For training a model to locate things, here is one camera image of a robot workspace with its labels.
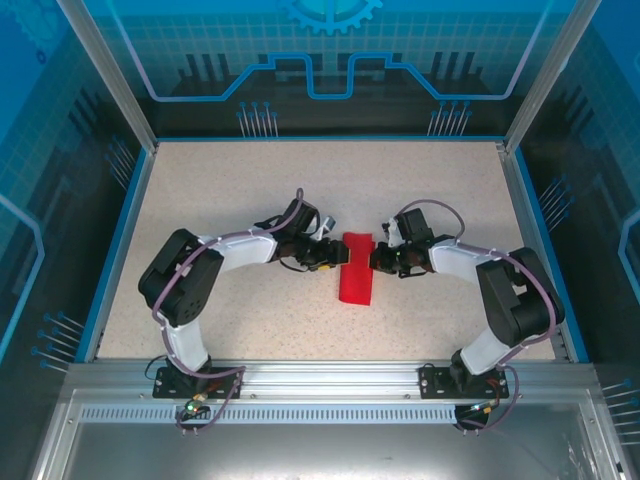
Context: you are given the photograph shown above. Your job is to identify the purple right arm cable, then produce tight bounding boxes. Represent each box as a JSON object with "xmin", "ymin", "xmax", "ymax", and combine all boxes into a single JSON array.
[{"xmin": 399, "ymin": 198, "xmax": 560, "ymax": 434}]

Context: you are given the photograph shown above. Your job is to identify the aluminium mounting rail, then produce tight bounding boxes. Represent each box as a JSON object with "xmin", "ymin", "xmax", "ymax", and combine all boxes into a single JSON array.
[{"xmin": 67, "ymin": 360, "xmax": 599, "ymax": 401}]

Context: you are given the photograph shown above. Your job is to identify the blue table side trim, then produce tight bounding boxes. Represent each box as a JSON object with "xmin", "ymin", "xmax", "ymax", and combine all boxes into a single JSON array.
[
  {"xmin": 82, "ymin": 147, "xmax": 156, "ymax": 364},
  {"xmin": 516, "ymin": 147, "xmax": 591, "ymax": 364}
]

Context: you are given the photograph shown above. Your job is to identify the left cable connector green light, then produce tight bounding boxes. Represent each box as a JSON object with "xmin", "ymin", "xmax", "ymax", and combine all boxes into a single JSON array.
[{"xmin": 182, "ymin": 392, "xmax": 209, "ymax": 416}]

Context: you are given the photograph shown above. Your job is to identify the aluminium frame post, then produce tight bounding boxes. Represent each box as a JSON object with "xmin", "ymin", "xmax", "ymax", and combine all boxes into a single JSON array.
[
  {"xmin": 57, "ymin": 0, "xmax": 160, "ymax": 151},
  {"xmin": 502, "ymin": 0, "xmax": 601, "ymax": 154}
]

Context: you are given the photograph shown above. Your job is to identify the slotted aluminium cable duct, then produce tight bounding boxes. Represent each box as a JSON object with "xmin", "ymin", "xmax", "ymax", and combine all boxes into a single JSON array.
[{"xmin": 79, "ymin": 405, "xmax": 464, "ymax": 425}]

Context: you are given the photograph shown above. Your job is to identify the silver metal panel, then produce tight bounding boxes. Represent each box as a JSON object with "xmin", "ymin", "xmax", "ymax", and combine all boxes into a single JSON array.
[{"xmin": 29, "ymin": 389, "xmax": 626, "ymax": 480}]

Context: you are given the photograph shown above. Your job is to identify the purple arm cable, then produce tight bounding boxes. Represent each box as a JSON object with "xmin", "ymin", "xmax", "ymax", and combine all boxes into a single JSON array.
[
  {"xmin": 399, "ymin": 198, "xmax": 560, "ymax": 434},
  {"xmin": 151, "ymin": 187, "xmax": 307, "ymax": 435}
]

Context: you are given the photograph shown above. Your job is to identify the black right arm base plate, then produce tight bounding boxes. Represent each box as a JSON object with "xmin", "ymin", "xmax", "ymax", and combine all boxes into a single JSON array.
[{"xmin": 418, "ymin": 363, "xmax": 511, "ymax": 400}]

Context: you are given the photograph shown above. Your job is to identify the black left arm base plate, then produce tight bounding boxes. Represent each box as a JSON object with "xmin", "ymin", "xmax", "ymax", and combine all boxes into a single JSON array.
[{"xmin": 152, "ymin": 364, "xmax": 247, "ymax": 400}]

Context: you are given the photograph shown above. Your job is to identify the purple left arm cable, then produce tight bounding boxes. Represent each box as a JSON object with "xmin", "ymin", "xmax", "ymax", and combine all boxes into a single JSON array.
[{"xmin": 151, "ymin": 187, "xmax": 307, "ymax": 435}]

